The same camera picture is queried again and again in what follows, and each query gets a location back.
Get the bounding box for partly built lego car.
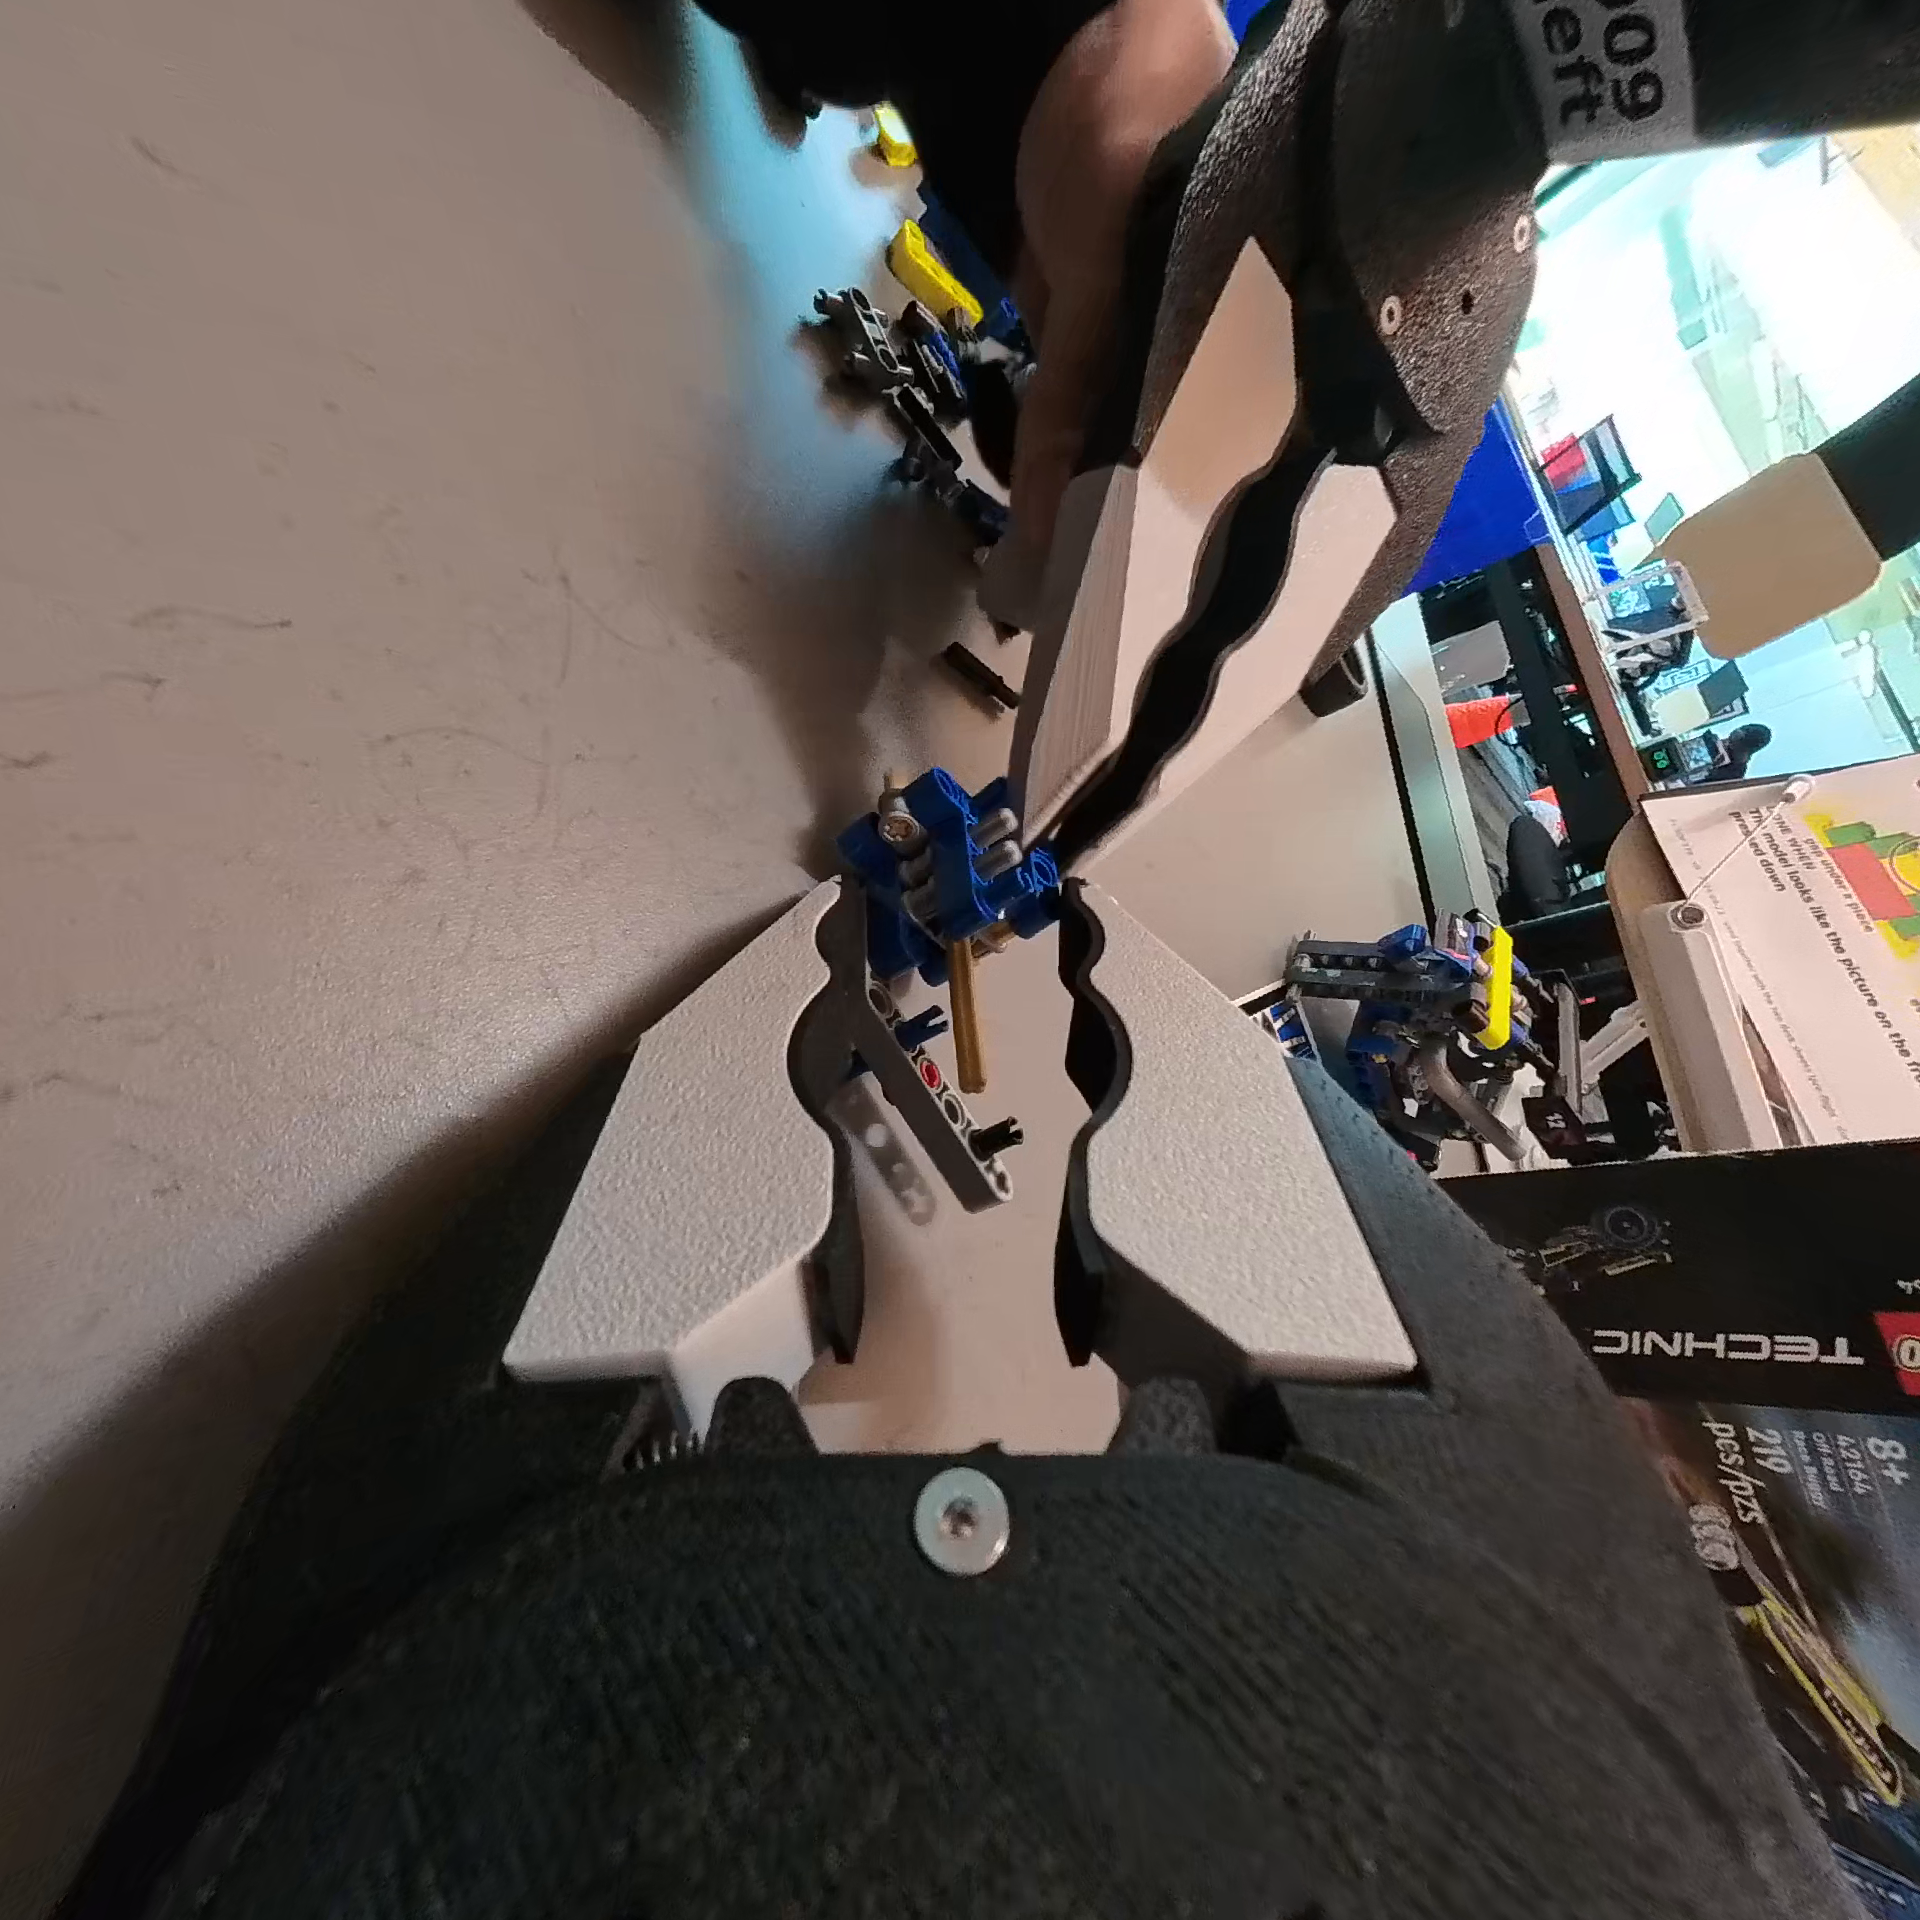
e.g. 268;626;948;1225
1281;907;1670;1172

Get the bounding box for pile of loose lego pieces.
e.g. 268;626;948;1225
811;101;1034;545

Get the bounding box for white plastic bar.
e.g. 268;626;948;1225
1624;898;1791;1160

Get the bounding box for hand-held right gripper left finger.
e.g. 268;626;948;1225
499;877;873;1428

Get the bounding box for blue grey lego sub-assembly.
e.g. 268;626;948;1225
831;767;1040;1220

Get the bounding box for lego set box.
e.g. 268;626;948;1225
1439;1139;1920;1920

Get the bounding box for printed instruction poster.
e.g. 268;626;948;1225
1638;751;1920;1160

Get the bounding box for person's left hand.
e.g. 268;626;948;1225
975;0;1252;635

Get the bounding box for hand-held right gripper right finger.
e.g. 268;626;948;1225
1056;882;1417;1384

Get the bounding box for blue plastic bin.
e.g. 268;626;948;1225
1410;398;1553;597

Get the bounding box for wooden top background desk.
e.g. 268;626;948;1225
1417;422;1653;847

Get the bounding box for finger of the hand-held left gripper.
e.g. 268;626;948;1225
1008;236;1338;847
1056;456;1410;875

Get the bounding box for hanging cardboard piece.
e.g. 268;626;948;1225
1653;386;1920;665

